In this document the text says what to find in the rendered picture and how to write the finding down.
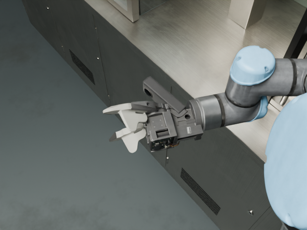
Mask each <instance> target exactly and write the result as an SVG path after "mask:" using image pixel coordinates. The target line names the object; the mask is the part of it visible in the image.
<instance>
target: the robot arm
mask: <svg viewBox="0 0 307 230"><path fill-rule="evenodd" d="M143 91H144V93H146V95H148V96H149V97H150V98H151V99H152V100H154V101H155V102H153V101H138V102H131V103H125V104H120V105H115V106H111V107H109V108H107V109H105V110H103V114H109V115H114V114H119V115H120V116H121V118H122V120H123V122H124V124H125V126H126V128H124V129H122V130H120V131H117V132H114V134H113V135H112V136H111V137H110V139H109V141H110V142H112V141H118V140H121V139H123V141H124V143H125V145H126V147H127V149H128V150H129V152H131V153H134V152H135V151H136V150H137V148H138V142H139V141H140V140H141V139H143V138H144V137H146V140H147V144H148V145H149V149H150V150H151V152H157V151H161V150H166V149H170V148H174V147H175V146H177V145H179V142H180V141H184V140H188V139H192V138H194V139H195V141H196V140H200V139H201V136H202V135H203V131H206V130H211V129H216V128H220V127H225V126H229V125H235V124H240V123H244V122H252V121H254V120H257V119H261V118H263V117H264V116H265V115H266V114H267V111H268V108H267V106H268V99H267V96H296V97H295V98H294V99H293V100H291V101H290V102H289V103H288V104H287V105H286V106H285V107H284V108H283V109H282V110H281V112H280V113H279V114H278V116H277V118H276V120H275V121H274V124H273V126H272V128H271V131H270V134H269V138H268V141H267V145H266V150H265V154H266V156H267V161H266V163H265V164H264V177H265V188H266V192H267V196H268V199H269V202H270V205H271V207H272V209H273V211H274V212H275V214H276V215H277V216H278V217H279V218H280V220H281V222H282V227H281V230H307V59H300V58H275V57H274V55H273V54H272V53H271V52H270V51H269V50H268V49H266V48H260V47H259V46H247V47H244V48H242V49H241V50H240V51H239V52H238V53H237V55H236V57H235V59H234V61H233V64H232V66H231V68H230V75H229V78H228V83H227V86H226V89H225V92H224V93H219V94H213V95H208V96H203V97H198V98H195V99H192V100H188V101H187V103H186V106H185V105H184V104H183V103H181V102H180V101H179V100H178V99H177V98H175V97H174V96H173V95H172V94H171V93H170V92H169V91H167V90H166V89H165V88H164V87H163V86H161V85H160V84H159V83H158V82H157V81H155V80H154V79H153V78H152V77H150V76H149V77H147V78H146V79H145V80H144V81H143ZM177 142H178V143H177Z"/></svg>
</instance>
